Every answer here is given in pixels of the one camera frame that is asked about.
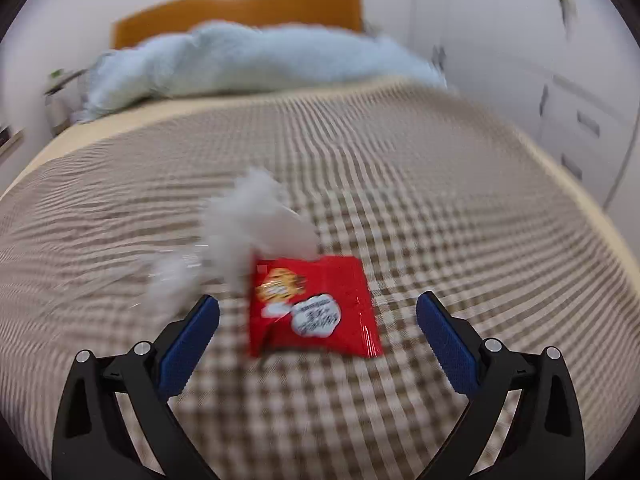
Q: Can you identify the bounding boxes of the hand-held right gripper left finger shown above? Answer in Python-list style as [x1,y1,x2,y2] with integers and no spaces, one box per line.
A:
[51,296,221,480]

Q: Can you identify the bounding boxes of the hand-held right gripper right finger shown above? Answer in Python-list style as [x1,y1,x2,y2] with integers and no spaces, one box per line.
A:
[416,291,586,480]

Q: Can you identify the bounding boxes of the translucent disposable glove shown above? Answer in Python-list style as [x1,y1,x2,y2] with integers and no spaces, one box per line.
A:
[201,166,317,295]

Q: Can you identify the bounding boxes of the red cartoon snack packet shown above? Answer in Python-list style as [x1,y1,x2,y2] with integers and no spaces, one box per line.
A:
[248,254,385,361]

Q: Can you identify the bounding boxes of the wooden window sill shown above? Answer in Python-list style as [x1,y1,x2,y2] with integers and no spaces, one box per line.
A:
[0,127,26,161]

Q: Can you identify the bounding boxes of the black bedside rack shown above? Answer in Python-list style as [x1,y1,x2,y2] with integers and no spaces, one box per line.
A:
[44,67,98,133]

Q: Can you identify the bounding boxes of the light blue duvet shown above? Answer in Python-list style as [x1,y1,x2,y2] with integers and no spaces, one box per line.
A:
[77,20,448,123]

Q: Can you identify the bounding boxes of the white wardrobe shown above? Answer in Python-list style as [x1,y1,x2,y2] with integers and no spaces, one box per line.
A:
[410,0,640,211]

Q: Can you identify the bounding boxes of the wooden bed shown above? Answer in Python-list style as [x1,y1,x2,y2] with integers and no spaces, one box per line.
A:
[0,0,640,480]

